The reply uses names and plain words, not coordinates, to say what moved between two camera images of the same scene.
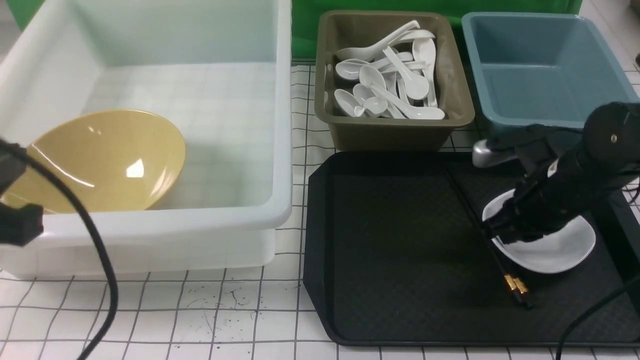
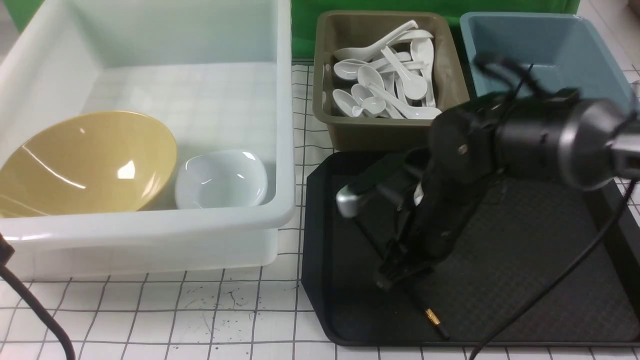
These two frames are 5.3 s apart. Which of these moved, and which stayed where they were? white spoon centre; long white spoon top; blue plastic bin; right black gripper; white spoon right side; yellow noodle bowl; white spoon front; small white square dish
Moved: small white square dish; right black gripper
Stayed: white spoon front; long white spoon top; white spoon centre; white spoon right side; yellow noodle bowl; blue plastic bin
